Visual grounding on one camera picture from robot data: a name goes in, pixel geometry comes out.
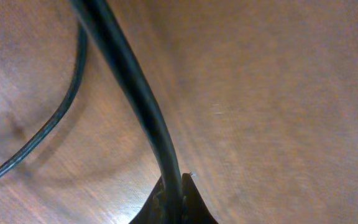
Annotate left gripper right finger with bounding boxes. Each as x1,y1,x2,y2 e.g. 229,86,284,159
182,173,218,224

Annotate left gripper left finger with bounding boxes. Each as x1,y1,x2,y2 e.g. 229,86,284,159
129,177,166,224

